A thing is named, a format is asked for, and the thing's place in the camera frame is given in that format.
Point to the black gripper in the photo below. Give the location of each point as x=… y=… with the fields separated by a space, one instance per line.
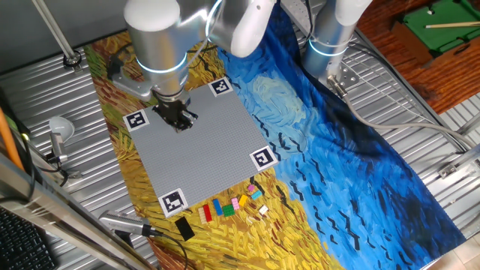
x=172 y=108

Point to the black Lego plate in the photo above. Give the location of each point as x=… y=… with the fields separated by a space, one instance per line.
x=184 y=228

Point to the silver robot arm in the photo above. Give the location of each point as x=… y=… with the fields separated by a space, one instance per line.
x=157 y=37

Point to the grey Lego baseplate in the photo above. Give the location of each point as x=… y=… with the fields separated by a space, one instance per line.
x=210 y=157

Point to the blue Lego brick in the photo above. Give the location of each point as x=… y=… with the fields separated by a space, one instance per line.
x=217 y=207

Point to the red Lego brick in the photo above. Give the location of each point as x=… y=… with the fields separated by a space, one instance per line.
x=207 y=212

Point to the small pink Lego brick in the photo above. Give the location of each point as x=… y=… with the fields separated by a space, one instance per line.
x=251 y=187

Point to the tan Lego brick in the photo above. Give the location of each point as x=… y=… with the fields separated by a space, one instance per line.
x=201 y=215

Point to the long pink Lego brick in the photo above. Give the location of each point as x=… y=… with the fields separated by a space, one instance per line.
x=235 y=203

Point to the yellow Lego brick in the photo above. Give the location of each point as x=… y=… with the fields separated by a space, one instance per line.
x=243 y=200

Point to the green Lego brick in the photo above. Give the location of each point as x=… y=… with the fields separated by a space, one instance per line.
x=228 y=210

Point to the cyan Lego brick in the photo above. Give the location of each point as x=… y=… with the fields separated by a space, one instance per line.
x=256 y=194

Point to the white Lego brick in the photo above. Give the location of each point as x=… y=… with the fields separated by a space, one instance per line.
x=263 y=210

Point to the black white fiducial marker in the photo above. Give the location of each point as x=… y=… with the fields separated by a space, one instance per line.
x=136 y=120
x=220 y=86
x=264 y=158
x=172 y=201

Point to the white dome lamp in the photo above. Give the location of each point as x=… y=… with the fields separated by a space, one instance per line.
x=62 y=127

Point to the silver pole with base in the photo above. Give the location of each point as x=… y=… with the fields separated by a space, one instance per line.
x=56 y=32

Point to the painted print tablecloth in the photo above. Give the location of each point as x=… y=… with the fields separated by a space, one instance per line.
x=337 y=168

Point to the silver robot mounting plate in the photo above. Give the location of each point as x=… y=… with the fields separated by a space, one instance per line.
x=347 y=77

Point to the orange tube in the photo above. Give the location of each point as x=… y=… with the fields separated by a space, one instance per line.
x=7 y=140

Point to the black keyboard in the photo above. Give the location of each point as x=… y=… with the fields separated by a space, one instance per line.
x=18 y=247

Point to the aluminium strut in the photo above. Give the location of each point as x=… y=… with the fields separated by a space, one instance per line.
x=450 y=169

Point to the green mini pool table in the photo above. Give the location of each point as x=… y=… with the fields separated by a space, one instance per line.
x=442 y=33

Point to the wooden cue stick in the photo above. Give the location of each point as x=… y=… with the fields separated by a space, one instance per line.
x=453 y=25

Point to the silver camera bracket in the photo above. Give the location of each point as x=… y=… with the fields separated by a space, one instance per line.
x=131 y=88

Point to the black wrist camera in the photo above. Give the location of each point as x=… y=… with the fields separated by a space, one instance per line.
x=114 y=69

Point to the silver bar camera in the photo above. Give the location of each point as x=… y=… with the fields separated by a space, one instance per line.
x=123 y=222

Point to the aluminium frame rail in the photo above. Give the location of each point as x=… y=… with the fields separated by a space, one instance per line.
x=56 y=213

